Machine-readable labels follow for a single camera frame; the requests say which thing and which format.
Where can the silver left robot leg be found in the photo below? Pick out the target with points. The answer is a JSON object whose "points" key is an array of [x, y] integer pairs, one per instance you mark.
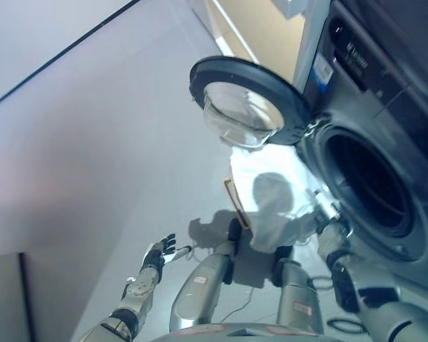
{"points": [[199, 285]]}

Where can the black left robot foot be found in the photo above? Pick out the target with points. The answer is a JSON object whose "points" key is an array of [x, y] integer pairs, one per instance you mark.
{"points": [[234, 229]]}

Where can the silver right robot leg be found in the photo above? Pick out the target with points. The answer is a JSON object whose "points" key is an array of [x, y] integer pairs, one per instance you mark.
{"points": [[299, 295]]}

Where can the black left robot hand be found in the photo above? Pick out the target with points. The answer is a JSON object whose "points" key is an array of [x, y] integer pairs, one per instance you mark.
{"points": [[155, 256]]}

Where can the silver robot leg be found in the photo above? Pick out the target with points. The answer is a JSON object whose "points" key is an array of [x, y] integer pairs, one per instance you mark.
{"points": [[299, 295], [199, 285]]}

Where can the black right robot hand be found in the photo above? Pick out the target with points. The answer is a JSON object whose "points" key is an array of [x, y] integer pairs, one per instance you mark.
{"points": [[324, 210]]}

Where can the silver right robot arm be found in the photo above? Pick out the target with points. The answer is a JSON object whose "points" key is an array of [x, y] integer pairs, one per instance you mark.
{"points": [[349, 285]]}

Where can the blue rectangular sticker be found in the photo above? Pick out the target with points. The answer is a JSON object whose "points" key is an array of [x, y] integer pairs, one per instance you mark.
{"points": [[322, 69]]}

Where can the silver robot torso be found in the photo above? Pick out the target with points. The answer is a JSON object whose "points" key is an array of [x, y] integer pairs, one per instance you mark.
{"points": [[235, 331]]}

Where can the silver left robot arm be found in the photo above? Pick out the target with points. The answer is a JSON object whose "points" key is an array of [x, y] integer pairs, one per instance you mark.
{"points": [[139, 288]]}

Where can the round washing machine door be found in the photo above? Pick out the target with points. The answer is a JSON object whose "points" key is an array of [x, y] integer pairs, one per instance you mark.
{"points": [[235, 69]]}

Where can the white cloth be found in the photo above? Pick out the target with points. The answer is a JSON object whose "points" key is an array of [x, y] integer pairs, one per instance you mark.
{"points": [[264, 167]]}

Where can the grey front-load washing machine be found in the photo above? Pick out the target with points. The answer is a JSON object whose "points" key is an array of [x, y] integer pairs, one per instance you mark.
{"points": [[424, 199]]}

